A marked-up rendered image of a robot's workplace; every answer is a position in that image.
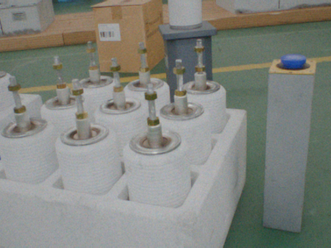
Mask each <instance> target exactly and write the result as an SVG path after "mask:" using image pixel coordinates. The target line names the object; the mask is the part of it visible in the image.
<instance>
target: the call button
mask: <svg viewBox="0 0 331 248"><path fill-rule="evenodd" d="M306 59H307V58H306V57H305V56H303V55H300V54H287V55H283V56H282V57H281V58H280V62H281V63H282V64H283V66H284V67H287V68H300V67H302V66H303V64H305V63H306Z"/></svg>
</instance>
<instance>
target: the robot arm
mask: <svg viewBox="0 0 331 248"><path fill-rule="evenodd" d="M168 15H169V25H170V29H174V30H189V29H198V28H201V27H202V0H168Z"/></svg>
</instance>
